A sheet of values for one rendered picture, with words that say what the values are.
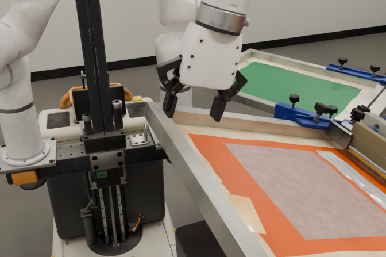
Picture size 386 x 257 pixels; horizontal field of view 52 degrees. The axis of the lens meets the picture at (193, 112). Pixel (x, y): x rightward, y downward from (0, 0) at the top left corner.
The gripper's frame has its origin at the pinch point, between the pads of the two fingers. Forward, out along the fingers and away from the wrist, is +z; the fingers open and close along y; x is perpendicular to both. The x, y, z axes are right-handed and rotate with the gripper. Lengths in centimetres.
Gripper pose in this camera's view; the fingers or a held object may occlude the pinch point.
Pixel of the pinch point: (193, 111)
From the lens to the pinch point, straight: 68.5
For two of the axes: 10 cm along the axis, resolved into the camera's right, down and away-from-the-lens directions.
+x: 3.8, 4.3, -8.2
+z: -2.6, 9.0, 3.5
